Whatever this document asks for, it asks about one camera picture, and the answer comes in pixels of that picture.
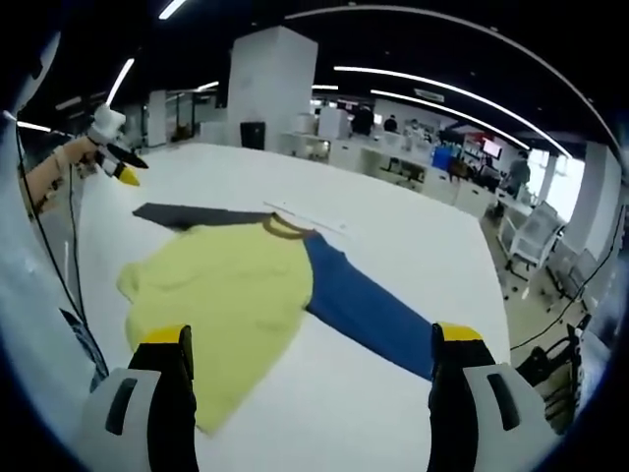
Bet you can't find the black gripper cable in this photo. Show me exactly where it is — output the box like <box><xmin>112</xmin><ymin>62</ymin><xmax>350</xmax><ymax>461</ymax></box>
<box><xmin>13</xmin><ymin>120</ymin><xmax>110</xmax><ymax>378</ymax></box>

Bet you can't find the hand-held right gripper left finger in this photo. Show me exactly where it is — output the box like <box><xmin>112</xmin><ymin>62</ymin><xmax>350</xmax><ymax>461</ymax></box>
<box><xmin>73</xmin><ymin>324</ymin><xmax>200</xmax><ymax>472</ymax></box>

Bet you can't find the black equipment stand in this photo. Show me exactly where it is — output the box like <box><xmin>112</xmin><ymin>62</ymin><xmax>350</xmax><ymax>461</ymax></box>
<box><xmin>513</xmin><ymin>314</ymin><xmax>594</xmax><ymax>437</ymax></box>

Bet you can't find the yellow blue grey garment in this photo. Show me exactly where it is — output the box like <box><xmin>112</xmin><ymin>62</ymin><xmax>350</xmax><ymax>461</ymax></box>
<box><xmin>116</xmin><ymin>202</ymin><xmax>436</xmax><ymax>437</ymax></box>

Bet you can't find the blue storage bin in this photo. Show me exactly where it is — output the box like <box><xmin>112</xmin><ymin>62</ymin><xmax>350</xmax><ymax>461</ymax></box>
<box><xmin>430</xmin><ymin>146</ymin><xmax>454</xmax><ymax>171</ymax></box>

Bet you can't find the white office chair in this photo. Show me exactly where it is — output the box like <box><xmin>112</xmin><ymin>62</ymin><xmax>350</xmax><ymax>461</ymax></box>
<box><xmin>505</xmin><ymin>201</ymin><xmax>567</xmax><ymax>282</ymax></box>

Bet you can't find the person's left hand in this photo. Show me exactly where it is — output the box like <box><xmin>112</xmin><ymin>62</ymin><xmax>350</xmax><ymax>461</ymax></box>
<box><xmin>70</xmin><ymin>138</ymin><xmax>102</xmax><ymax>166</ymax></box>

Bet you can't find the grey office chair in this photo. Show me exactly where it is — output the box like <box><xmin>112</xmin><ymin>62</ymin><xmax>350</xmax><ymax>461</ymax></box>
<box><xmin>547</xmin><ymin>248</ymin><xmax>600</xmax><ymax>309</ymax></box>

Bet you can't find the black bin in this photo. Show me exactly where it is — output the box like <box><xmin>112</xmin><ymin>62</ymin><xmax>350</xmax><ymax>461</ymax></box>
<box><xmin>239</xmin><ymin>121</ymin><xmax>267</xmax><ymax>150</ymax></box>

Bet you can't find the row of white cabinets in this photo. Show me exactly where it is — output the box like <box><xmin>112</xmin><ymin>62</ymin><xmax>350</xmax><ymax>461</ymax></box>
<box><xmin>282</xmin><ymin>130</ymin><xmax>497</xmax><ymax>217</ymax></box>

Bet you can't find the long ceiling light strip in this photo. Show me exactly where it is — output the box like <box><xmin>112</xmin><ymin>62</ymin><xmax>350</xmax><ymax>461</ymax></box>
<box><xmin>333</xmin><ymin>65</ymin><xmax>574</xmax><ymax>159</ymax></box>
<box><xmin>371</xmin><ymin>89</ymin><xmax>559</xmax><ymax>149</ymax></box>

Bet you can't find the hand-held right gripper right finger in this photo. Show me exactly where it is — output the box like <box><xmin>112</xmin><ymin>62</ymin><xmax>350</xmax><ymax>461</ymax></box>
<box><xmin>428</xmin><ymin>322</ymin><xmax>564</xmax><ymax>472</ymax></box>

